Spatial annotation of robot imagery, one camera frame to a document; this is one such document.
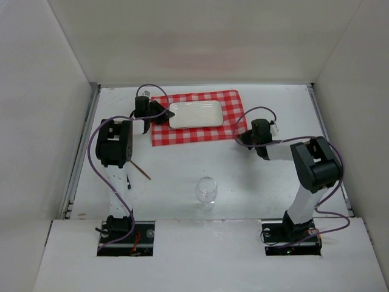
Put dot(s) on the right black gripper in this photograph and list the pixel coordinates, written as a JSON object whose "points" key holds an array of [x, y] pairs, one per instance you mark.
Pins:
{"points": [[248, 139]]}

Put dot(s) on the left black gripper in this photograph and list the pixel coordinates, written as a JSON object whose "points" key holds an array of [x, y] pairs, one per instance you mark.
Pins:
{"points": [[157, 112]]}

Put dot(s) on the white rectangular plate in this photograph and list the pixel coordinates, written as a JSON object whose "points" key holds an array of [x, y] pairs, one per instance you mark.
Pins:
{"points": [[197, 114]]}

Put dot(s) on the red white checkered cloth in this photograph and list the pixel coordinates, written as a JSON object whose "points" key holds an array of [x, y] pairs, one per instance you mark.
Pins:
{"points": [[232, 110]]}

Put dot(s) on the clear wine glass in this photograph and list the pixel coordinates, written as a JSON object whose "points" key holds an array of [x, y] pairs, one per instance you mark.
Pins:
{"points": [[206, 192]]}

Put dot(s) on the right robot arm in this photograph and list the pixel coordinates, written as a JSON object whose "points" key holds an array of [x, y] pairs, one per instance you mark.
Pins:
{"points": [[316, 166]]}

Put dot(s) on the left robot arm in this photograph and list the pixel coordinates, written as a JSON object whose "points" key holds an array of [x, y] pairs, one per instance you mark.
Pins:
{"points": [[114, 150]]}

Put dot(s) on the gold spoon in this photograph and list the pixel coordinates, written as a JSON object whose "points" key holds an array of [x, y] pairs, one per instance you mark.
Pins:
{"points": [[140, 170]]}

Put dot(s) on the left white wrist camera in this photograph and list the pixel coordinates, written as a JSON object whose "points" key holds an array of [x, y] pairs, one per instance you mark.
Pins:
{"points": [[146, 93]]}

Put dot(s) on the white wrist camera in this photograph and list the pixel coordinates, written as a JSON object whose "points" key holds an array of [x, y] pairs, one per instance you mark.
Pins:
{"points": [[146, 93], [273, 128]]}

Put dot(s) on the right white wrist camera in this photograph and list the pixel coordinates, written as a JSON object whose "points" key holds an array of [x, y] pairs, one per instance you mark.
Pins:
{"points": [[273, 128]]}

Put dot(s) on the teal handled knife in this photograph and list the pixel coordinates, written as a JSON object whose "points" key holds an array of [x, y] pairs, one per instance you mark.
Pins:
{"points": [[128, 183]]}

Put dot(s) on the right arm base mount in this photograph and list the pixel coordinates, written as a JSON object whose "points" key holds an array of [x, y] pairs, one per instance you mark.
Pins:
{"points": [[279, 242]]}

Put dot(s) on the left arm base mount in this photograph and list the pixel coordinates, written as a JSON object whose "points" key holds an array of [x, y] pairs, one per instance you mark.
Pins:
{"points": [[139, 244]]}

